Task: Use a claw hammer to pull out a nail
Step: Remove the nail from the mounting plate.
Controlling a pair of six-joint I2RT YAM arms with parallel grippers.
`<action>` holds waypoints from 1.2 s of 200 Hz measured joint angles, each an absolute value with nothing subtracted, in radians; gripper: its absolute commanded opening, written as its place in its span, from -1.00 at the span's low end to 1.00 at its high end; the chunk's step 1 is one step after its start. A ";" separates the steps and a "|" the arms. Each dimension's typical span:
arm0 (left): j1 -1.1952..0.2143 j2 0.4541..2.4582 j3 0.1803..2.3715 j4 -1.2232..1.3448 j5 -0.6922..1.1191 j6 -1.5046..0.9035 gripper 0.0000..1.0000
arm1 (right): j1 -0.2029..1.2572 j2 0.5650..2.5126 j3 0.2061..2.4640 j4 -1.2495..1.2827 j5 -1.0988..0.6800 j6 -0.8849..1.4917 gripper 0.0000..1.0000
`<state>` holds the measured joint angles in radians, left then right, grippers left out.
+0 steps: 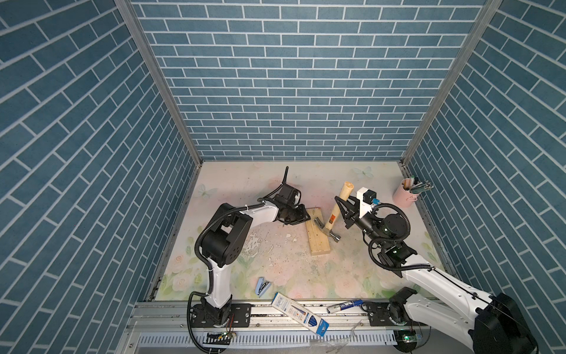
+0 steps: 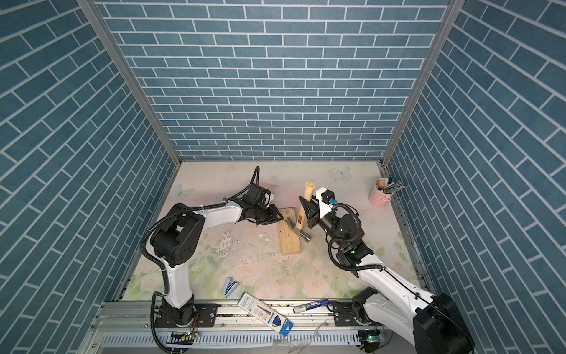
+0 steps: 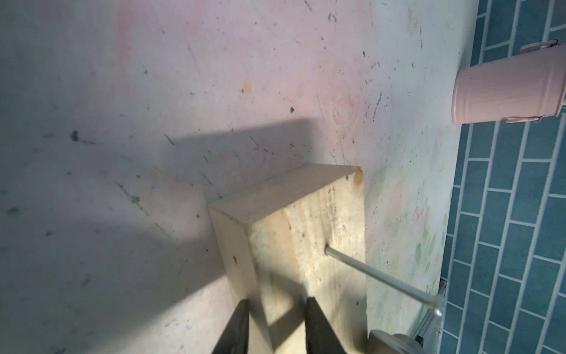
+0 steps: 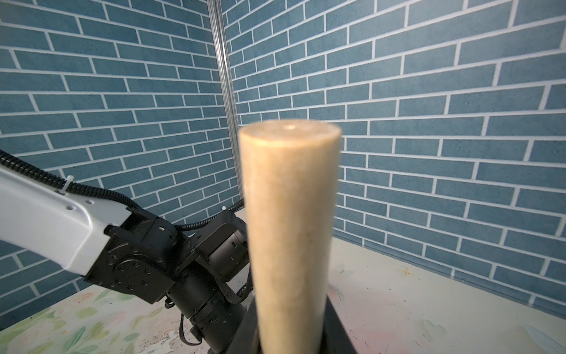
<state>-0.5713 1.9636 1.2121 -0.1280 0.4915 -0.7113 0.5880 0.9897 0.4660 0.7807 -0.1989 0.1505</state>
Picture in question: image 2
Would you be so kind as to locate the clear plastic wrapper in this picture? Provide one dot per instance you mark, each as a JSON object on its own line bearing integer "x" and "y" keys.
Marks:
{"x": 301, "y": 341}

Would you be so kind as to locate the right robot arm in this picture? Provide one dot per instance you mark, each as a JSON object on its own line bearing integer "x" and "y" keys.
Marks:
{"x": 431, "y": 323}

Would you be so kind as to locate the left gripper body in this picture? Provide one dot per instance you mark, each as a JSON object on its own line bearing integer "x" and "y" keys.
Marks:
{"x": 260, "y": 213}

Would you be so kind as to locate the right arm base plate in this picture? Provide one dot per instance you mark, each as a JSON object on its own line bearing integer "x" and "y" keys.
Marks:
{"x": 349, "y": 314}

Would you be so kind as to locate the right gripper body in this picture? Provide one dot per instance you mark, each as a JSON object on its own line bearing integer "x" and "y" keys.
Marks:
{"x": 332, "y": 226}

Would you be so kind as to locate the wooden plank with nails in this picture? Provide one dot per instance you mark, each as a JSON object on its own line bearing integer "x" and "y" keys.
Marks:
{"x": 289, "y": 240}

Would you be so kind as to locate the blue white marker pen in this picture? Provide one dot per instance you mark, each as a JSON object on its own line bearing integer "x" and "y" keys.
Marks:
{"x": 310, "y": 305}

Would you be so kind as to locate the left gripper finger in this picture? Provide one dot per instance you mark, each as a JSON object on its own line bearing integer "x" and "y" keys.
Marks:
{"x": 268, "y": 222}
{"x": 275, "y": 214}

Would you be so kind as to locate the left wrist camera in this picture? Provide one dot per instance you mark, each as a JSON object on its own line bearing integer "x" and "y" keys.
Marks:
{"x": 268, "y": 198}

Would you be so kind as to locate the wooden claw hammer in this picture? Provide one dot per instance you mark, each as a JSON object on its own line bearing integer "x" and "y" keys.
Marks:
{"x": 298, "y": 227}

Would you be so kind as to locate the pink cup with tools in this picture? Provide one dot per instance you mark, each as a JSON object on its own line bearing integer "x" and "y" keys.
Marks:
{"x": 383, "y": 191}

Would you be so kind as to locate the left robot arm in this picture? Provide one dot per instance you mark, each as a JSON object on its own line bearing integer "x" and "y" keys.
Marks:
{"x": 173, "y": 240}

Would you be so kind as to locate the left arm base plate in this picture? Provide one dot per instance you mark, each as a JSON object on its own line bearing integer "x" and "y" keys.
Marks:
{"x": 191, "y": 315}

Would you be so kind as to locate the white blue toothpaste box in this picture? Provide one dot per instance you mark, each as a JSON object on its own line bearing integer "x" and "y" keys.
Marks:
{"x": 265, "y": 314}

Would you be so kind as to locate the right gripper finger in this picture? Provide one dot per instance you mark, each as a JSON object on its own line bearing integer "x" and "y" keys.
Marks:
{"x": 309, "y": 206}
{"x": 313, "y": 221}

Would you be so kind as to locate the blue stapler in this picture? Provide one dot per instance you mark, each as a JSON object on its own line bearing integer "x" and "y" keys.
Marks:
{"x": 230, "y": 286}

